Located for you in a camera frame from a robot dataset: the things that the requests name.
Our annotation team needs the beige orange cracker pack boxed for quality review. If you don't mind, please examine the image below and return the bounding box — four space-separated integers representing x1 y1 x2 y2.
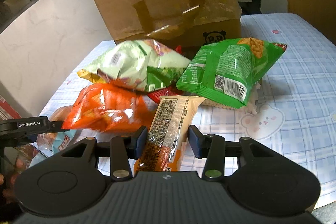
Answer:
134 96 205 173

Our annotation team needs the red snack packet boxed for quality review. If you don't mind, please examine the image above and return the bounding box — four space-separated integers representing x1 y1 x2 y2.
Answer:
147 86 183 104

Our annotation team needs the brown cardboard box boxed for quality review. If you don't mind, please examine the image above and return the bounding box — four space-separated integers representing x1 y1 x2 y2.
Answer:
94 0 242 48

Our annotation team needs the orange snack bag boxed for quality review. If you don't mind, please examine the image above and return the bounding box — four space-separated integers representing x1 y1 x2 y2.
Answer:
62 84 157 135

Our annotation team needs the yellow snack bag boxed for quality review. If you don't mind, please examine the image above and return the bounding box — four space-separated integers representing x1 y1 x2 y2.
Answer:
77 69 106 84

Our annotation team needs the blue plaid bed sheet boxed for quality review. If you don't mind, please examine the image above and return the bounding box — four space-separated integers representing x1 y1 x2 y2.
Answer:
40 13 335 207

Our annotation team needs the pale green chip bag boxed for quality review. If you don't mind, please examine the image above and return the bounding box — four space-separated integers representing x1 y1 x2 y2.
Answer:
84 39 191 93

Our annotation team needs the bright green tortilla chip bag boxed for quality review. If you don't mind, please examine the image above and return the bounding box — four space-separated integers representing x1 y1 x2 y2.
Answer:
176 38 287 109

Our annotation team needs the person left hand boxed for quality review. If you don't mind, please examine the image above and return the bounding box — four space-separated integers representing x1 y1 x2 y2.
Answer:
1 157 26 203

